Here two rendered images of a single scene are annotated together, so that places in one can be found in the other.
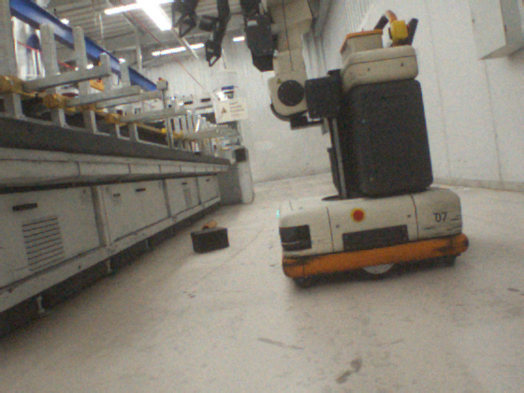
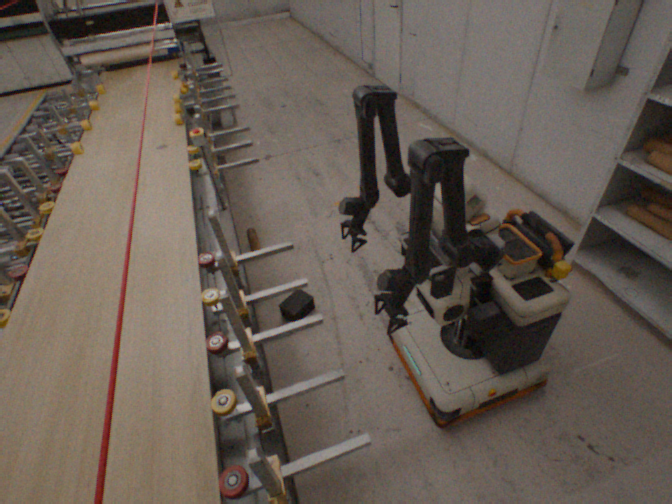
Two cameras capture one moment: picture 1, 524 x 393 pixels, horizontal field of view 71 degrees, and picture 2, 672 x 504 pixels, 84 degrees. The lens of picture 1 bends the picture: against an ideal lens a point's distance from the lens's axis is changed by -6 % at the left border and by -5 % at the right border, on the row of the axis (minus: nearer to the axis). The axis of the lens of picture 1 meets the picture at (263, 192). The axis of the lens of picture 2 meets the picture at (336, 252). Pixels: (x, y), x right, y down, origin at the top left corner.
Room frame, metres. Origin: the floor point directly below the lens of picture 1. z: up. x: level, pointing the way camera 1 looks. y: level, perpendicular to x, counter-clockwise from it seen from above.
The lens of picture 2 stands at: (0.71, 0.58, 2.07)
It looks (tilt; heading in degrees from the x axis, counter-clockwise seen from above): 42 degrees down; 343
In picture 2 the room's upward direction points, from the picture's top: 7 degrees counter-clockwise
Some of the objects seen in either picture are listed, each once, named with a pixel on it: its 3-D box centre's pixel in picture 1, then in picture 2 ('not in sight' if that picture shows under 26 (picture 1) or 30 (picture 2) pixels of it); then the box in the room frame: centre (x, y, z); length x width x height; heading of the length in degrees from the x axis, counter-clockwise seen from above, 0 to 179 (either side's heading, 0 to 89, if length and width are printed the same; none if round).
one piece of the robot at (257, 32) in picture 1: (262, 38); (428, 257); (1.63, -0.09, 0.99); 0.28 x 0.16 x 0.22; 177
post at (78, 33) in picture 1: (84, 80); (241, 335); (1.64, 0.70, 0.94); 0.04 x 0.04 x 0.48; 87
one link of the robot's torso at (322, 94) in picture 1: (302, 105); (455, 308); (1.56, -0.21, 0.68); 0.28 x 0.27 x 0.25; 177
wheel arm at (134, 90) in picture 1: (84, 100); (286, 394); (1.42, 0.62, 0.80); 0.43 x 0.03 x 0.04; 87
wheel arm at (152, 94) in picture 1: (111, 103); (270, 335); (1.67, 0.60, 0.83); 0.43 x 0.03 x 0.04; 87
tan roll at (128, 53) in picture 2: not in sight; (138, 51); (6.02, 1.01, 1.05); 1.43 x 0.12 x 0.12; 87
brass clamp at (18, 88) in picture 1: (15, 87); (275, 482); (1.16, 0.73, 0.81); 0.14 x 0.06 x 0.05; 177
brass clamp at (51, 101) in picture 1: (59, 103); (261, 408); (1.41, 0.71, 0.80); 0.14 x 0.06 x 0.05; 177
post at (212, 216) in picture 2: (128, 103); (227, 254); (2.14, 0.67, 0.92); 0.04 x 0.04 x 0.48; 87
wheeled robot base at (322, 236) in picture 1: (357, 224); (463, 349); (1.62, -0.38, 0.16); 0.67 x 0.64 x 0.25; 87
